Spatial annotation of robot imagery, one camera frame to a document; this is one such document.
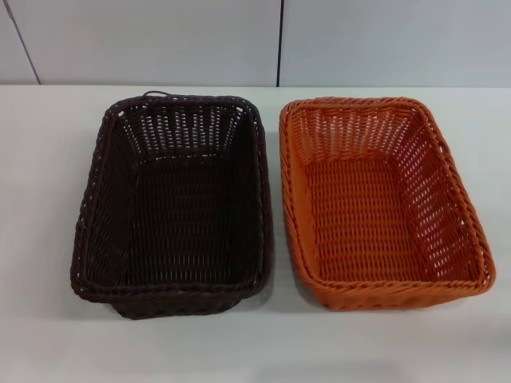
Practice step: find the dark brown wicker basket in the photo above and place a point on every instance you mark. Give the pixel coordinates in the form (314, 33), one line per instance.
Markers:
(179, 207)

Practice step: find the orange wicker basket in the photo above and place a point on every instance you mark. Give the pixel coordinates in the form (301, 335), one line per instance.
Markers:
(359, 215)

